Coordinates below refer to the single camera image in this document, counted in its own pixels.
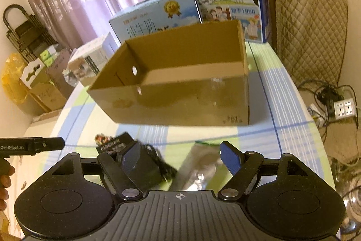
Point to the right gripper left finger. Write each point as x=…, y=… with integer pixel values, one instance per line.
x=117, y=167

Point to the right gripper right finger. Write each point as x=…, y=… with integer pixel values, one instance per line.
x=244, y=167

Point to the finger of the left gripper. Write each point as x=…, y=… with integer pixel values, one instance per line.
x=51, y=144

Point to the clear plastic bag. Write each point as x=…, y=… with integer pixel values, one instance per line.
x=202, y=169

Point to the black shaver box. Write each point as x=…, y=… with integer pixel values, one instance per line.
x=107, y=143

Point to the person's left hand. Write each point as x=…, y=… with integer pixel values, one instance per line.
x=7, y=170

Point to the checkered bed sheet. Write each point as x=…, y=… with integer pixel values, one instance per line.
x=279, y=122

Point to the cardboard boxes pile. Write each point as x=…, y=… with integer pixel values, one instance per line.
x=45, y=82

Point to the yellow plastic bag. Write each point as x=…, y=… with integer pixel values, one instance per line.
x=10, y=78

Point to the white beige product box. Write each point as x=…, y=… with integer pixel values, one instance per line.
x=89, y=59

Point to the brown cardboard box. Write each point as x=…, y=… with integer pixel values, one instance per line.
x=194, y=75

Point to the black folding cart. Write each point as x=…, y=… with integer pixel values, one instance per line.
x=30, y=38

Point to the white power strip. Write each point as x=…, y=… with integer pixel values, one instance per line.
x=344, y=108

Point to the quilted beige chair cover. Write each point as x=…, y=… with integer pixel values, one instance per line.
x=311, y=38

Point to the light blue milk carton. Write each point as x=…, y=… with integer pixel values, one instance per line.
x=152, y=16

